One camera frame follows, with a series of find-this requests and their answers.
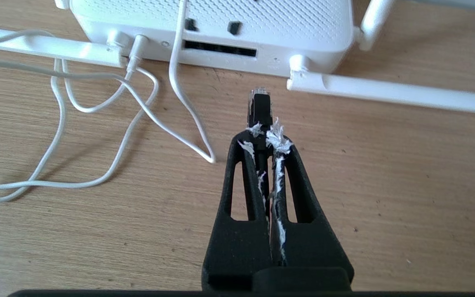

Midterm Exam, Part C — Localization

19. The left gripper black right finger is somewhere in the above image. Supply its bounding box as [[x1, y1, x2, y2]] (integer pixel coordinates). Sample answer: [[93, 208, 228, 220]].
[[268, 132, 354, 290]]

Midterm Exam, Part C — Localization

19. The white router with antennas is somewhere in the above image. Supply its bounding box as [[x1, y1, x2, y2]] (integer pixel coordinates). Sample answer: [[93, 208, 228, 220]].
[[0, 0, 475, 116]]

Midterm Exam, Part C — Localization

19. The thin white adapter cable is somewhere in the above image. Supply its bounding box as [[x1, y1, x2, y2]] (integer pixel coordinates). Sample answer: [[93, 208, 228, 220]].
[[0, 0, 216, 205]]

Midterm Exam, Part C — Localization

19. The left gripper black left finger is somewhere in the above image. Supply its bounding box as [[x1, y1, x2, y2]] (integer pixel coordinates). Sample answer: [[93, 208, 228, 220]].
[[202, 130, 272, 290]]

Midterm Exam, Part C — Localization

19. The black ethernet cable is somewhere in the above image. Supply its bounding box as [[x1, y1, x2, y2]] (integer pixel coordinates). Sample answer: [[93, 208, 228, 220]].
[[248, 86, 274, 223]]

